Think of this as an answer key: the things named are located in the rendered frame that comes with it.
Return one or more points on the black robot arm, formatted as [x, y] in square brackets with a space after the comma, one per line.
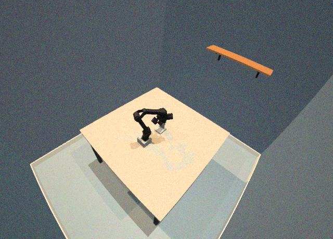
[163, 116]

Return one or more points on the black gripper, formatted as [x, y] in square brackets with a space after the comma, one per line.
[155, 120]

